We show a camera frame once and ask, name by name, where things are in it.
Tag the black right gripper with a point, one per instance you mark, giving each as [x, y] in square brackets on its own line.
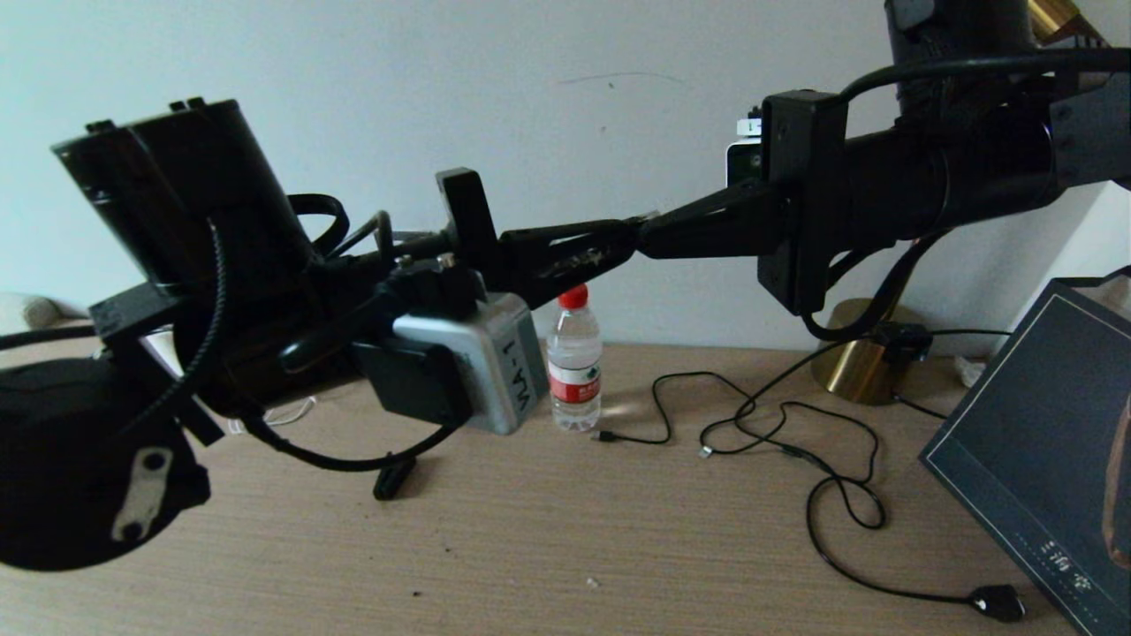
[804, 194]

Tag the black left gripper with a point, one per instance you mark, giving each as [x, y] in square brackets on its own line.
[473, 230]

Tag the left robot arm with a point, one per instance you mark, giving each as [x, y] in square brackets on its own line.
[88, 459]

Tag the brass desk lamp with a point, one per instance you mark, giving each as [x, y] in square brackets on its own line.
[853, 371]

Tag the small black plastic clip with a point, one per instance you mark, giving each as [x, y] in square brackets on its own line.
[393, 481]

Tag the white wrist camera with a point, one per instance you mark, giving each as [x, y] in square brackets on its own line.
[744, 159]
[495, 371]

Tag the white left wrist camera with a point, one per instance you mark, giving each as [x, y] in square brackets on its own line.
[495, 371]

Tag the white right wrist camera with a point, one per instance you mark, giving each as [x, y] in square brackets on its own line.
[744, 159]

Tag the dark teal paper bag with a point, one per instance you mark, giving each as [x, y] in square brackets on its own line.
[1034, 442]

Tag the crumpled white tissue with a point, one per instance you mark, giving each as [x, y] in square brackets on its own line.
[967, 371]

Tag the clear water bottle red cap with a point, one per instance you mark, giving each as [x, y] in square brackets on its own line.
[574, 371]

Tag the black block on lamp base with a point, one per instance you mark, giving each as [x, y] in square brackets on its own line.
[901, 340]

